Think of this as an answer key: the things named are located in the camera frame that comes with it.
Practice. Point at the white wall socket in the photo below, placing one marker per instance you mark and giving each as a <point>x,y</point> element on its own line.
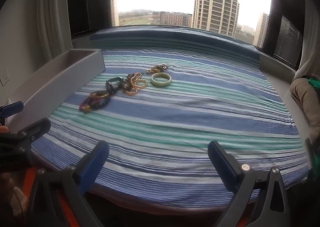
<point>4,78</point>

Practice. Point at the person's left hand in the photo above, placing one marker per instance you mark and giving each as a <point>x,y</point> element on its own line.
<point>3,129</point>

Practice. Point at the low brown building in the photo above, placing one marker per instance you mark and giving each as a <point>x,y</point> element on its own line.
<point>175,18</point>

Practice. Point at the person's left forearm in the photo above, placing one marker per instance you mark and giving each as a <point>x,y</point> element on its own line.
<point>15,197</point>

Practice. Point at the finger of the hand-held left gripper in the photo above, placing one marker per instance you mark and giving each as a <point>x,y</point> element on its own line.
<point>12,108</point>
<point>35,129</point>

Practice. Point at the green cloth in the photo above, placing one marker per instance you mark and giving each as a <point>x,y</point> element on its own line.
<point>314,83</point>

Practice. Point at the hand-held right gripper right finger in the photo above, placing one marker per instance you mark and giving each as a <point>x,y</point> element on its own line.
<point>222,167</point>

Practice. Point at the blue green striped bedsheet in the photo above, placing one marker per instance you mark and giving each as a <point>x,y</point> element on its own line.
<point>187,121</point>

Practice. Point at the person in beige trousers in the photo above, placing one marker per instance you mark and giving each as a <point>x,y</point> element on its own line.
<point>305,101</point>

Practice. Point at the white curtain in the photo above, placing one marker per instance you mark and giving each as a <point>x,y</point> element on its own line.
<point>53,11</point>
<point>310,49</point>

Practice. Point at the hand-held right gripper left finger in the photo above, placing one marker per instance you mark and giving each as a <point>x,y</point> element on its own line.
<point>93,167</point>

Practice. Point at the black wrist band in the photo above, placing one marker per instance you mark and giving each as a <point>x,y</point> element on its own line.
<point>110,87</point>

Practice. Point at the tall beige apartment tower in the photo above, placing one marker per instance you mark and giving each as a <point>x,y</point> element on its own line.
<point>215,4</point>

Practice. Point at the grey cardboard box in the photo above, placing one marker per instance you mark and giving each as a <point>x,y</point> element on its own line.
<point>50,84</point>

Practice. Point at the pale green jade bangle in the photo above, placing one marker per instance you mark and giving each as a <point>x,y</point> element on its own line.
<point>161,84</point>

